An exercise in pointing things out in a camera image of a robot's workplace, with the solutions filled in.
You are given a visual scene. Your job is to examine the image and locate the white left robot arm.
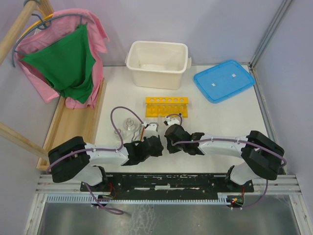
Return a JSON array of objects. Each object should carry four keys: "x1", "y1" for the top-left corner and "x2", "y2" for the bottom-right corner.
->
[{"x1": 46, "y1": 136, "x2": 164, "y2": 191}]

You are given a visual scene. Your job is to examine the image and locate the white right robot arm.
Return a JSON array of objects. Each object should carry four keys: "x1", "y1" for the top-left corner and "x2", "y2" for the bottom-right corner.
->
[{"x1": 165, "y1": 124, "x2": 287, "y2": 191}]

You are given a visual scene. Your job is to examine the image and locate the metal crucible tongs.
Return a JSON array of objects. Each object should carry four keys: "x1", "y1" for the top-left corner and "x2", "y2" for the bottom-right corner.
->
[{"x1": 131, "y1": 125, "x2": 144, "y2": 141}]

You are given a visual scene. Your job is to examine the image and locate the small glass flask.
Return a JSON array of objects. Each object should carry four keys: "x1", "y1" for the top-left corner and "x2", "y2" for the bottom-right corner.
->
[{"x1": 123, "y1": 118, "x2": 138, "y2": 132}]

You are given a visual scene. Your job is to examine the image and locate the small glass beaker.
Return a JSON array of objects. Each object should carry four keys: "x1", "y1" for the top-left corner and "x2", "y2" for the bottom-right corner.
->
[{"x1": 114, "y1": 128, "x2": 122, "y2": 139}]

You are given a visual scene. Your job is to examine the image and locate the yellow test tube rack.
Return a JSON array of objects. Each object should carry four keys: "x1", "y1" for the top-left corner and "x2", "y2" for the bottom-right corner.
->
[{"x1": 145, "y1": 96, "x2": 189, "y2": 118}]

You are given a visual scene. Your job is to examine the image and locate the blue plastic bin lid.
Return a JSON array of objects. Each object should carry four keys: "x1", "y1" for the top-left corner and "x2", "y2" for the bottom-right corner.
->
[{"x1": 193, "y1": 60, "x2": 255, "y2": 103}]

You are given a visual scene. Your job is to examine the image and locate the white plastic storage bin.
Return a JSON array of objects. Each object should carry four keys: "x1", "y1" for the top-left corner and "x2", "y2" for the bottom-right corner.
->
[{"x1": 125, "y1": 41, "x2": 191, "y2": 90}]

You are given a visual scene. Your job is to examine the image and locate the small green circuit board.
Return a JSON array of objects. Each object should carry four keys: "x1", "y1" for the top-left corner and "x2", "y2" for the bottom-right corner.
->
[{"x1": 231, "y1": 196, "x2": 244, "y2": 206}]

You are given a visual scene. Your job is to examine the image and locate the green shirt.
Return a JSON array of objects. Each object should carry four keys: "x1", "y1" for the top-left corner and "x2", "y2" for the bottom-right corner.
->
[{"x1": 21, "y1": 24, "x2": 95, "y2": 103}]

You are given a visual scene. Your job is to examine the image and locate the pink shirt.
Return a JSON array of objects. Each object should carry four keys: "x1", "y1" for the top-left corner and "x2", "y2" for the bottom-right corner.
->
[{"x1": 15, "y1": 8, "x2": 107, "y2": 109}]

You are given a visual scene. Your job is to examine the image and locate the grey clothes hanger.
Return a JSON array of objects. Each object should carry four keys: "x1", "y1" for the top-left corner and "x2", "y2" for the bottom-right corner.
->
[{"x1": 11, "y1": 13, "x2": 94, "y2": 68}]

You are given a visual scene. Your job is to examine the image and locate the yellow clothes hanger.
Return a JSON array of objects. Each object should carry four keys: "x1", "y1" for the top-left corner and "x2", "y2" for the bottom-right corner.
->
[{"x1": 19, "y1": 8, "x2": 53, "y2": 39}]

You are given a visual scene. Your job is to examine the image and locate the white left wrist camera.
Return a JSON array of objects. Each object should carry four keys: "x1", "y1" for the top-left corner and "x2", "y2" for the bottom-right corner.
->
[{"x1": 142, "y1": 122, "x2": 159, "y2": 138}]

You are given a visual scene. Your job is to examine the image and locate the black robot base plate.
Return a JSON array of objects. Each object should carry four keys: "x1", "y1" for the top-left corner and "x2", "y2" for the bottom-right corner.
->
[{"x1": 90, "y1": 173, "x2": 254, "y2": 200}]

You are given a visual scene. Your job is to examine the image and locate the grey slotted cable duct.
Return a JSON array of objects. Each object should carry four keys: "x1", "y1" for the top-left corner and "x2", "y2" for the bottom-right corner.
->
[{"x1": 46, "y1": 192, "x2": 230, "y2": 205}]

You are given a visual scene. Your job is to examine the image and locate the wooden clothes rack frame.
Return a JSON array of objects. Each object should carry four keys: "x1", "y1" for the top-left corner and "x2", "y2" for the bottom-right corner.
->
[{"x1": 0, "y1": 0, "x2": 107, "y2": 171}]

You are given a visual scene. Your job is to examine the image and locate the aluminium frame post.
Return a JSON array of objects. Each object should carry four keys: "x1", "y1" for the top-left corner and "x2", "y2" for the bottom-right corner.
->
[{"x1": 249, "y1": 0, "x2": 293, "y2": 70}]

